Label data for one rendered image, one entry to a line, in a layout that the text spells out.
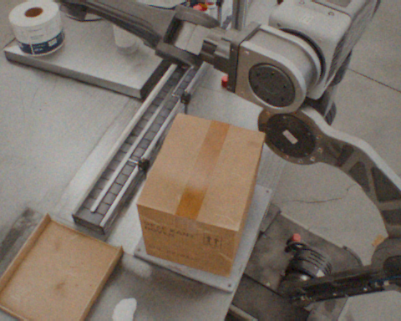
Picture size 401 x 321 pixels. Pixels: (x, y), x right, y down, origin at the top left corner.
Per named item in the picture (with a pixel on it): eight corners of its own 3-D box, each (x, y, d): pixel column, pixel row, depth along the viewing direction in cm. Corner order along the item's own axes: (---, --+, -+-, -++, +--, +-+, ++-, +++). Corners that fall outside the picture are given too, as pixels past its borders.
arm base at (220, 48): (233, 95, 80) (237, 44, 71) (197, 78, 83) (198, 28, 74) (255, 72, 85) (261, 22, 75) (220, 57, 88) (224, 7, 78)
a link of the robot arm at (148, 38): (65, 12, 99) (84, -29, 98) (53, 7, 102) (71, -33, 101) (169, 63, 135) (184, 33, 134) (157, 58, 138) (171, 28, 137)
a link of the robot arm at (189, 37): (205, 58, 78) (217, 32, 78) (161, 39, 82) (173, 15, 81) (220, 69, 87) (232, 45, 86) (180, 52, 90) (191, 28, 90)
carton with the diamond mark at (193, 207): (180, 172, 136) (177, 111, 115) (254, 191, 132) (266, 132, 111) (145, 254, 118) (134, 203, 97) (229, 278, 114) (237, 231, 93)
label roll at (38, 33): (71, 28, 180) (64, -1, 169) (57, 56, 168) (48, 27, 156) (28, 27, 181) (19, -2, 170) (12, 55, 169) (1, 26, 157)
